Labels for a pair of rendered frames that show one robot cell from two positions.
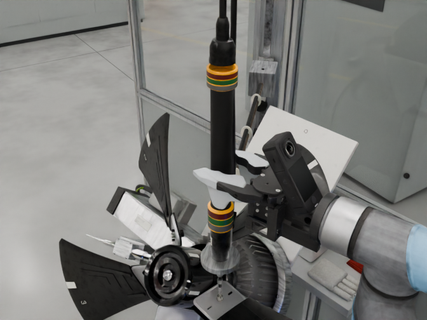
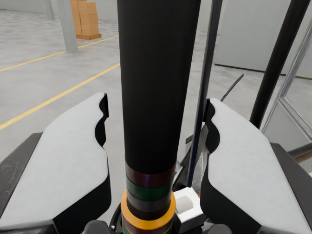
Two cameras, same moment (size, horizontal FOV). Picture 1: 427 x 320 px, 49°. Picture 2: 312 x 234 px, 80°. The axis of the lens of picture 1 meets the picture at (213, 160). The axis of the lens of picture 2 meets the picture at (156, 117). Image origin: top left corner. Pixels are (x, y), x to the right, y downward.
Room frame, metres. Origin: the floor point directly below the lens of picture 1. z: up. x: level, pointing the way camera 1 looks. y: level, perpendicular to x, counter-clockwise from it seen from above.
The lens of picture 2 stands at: (0.56, -0.08, 1.56)
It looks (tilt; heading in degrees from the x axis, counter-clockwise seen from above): 33 degrees down; 52
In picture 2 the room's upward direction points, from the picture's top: 4 degrees clockwise
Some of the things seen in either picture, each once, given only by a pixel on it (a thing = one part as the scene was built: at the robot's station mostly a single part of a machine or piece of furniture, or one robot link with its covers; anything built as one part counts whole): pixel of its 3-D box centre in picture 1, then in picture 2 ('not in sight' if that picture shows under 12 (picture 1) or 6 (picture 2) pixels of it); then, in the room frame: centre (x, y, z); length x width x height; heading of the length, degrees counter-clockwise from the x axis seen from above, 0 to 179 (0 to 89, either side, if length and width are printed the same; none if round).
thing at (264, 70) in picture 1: (263, 77); not in sight; (1.23, -0.14, 1.39); 0.10 x 0.07 x 0.08; 168
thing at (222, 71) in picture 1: (222, 77); not in sight; (0.61, -0.01, 1.65); 0.04 x 0.04 x 0.03
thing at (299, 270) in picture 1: (319, 258); not in sight; (1.07, -0.33, 0.84); 0.36 x 0.24 x 0.03; 43
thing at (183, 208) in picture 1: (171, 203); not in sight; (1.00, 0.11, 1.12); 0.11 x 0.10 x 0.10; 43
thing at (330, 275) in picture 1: (335, 279); not in sight; (0.96, -0.36, 0.87); 0.15 x 0.09 x 0.02; 43
